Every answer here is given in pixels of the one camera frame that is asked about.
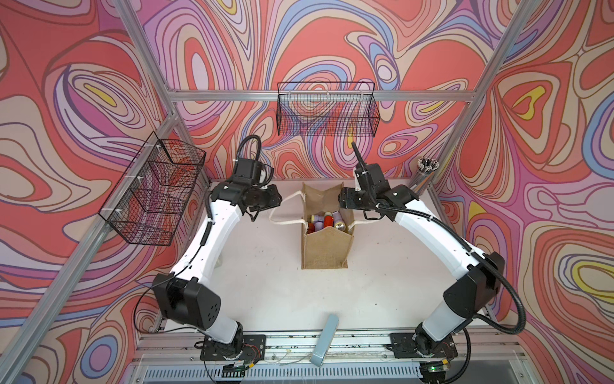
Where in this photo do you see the purple flashlight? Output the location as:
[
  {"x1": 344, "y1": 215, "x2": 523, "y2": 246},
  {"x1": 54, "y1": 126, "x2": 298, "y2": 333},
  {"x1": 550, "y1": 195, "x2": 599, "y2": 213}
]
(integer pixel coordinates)
[
  {"x1": 311, "y1": 214, "x2": 325, "y2": 232},
  {"x1": 333, "y1": 211, "x2": 346, "y2": 232}
]

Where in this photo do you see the red flashlight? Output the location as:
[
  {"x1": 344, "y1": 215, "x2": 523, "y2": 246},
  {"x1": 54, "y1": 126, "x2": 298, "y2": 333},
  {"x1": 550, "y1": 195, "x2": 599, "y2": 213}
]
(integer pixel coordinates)
[{"x1": 323, "y1": 212, "x2": 334, "y2": 228}]

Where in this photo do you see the brown burlap tote bag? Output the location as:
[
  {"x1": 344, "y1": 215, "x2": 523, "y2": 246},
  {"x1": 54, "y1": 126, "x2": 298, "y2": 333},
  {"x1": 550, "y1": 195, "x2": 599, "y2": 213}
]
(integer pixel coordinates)
[{"x1": 268, "y1": 181, "x2": 385, "y2": 270}]

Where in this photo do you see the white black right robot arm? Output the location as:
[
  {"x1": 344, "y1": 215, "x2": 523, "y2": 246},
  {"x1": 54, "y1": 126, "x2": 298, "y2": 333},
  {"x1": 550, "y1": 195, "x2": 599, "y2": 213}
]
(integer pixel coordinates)
[{"x1": 338, "y1": 143, "x2": 527, "y2": 358}]

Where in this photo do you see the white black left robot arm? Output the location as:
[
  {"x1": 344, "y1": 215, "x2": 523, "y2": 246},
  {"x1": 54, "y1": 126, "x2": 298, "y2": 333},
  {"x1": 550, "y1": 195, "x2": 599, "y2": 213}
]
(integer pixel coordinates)
[{"x1": 152, "y1": 134, "x2": 282, "y2": 359}]

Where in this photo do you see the silver metal pen cup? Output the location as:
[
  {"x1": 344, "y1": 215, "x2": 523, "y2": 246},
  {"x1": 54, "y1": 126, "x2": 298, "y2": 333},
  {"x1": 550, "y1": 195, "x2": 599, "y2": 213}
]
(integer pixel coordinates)
[{"x1": 413, "y1": 157, "x2": 440, "y2": 187}]

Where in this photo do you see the grey blue rectangular block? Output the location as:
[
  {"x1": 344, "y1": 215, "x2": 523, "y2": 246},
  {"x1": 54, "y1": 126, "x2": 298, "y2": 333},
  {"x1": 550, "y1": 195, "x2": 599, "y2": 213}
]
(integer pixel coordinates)
[{"x1": 310, "y1": 314, "x2": 339, "y2": 368}]

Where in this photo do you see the black wire basket back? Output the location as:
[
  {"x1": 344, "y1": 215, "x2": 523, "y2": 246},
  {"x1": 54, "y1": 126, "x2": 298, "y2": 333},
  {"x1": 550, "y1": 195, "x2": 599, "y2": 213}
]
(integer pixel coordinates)
[{"x1": 276, "y1": 80, "x2": 381, "y2": 138}]

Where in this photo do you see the black wire basket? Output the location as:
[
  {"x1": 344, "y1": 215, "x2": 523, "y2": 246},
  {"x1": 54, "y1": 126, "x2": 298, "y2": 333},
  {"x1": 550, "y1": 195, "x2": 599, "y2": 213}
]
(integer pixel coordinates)
[
  {"x1": 276, "y1": 80, "x2": 381, "y2": 138},
  {"x1": 98, "y1": 133, "x2": 206, "y2": 246}
]

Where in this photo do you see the black wire basket left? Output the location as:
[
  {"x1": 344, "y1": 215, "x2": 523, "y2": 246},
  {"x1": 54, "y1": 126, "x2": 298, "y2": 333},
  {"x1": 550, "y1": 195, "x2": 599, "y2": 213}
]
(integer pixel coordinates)
[{"x1": 98, "y1": 133, "x2": 206, "y2": 246}]

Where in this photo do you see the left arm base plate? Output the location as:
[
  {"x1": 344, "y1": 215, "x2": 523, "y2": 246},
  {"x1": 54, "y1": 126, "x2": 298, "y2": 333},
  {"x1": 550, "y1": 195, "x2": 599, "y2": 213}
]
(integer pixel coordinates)
[{"x1": 198, "y1": 334, "x2": 266, "y2": 363}]

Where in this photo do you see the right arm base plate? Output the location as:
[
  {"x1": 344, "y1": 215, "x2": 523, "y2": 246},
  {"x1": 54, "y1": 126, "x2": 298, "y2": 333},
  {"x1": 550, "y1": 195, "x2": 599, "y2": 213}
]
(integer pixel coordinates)
[{"x1": 384, "y1": 333, "x2": 458, "y2": 359}]

